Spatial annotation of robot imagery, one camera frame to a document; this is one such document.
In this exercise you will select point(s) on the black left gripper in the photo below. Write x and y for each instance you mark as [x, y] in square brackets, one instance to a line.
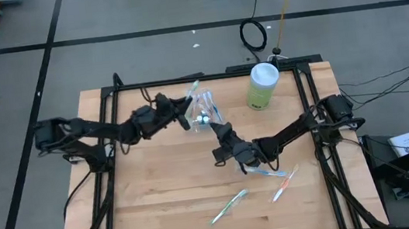
[154, 116]

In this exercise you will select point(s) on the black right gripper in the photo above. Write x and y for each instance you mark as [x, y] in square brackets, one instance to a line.
[240, 151]

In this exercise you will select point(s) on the green toothbrush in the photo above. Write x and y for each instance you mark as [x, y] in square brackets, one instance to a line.
[195, 85]
[231, 204]

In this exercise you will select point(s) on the blue toothbrush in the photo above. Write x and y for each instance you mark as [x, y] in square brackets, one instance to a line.
[214, 107]
[270, 172]

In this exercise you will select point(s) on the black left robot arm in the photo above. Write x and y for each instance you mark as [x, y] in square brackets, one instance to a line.
[88, 126]

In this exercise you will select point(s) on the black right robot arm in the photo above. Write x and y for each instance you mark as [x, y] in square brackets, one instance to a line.
[289, 133]

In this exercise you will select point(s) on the clear plastic cup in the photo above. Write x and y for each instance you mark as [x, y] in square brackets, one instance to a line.
[194, 123]

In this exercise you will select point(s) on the green disinfecting wipes canister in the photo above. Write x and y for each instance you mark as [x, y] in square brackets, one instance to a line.
[260, 92]

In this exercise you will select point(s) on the orange toothbrush in plastic wrap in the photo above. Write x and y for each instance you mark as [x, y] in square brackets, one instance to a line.
[284, 184]

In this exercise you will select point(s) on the black table frame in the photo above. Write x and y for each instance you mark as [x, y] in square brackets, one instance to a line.
[223, 75]

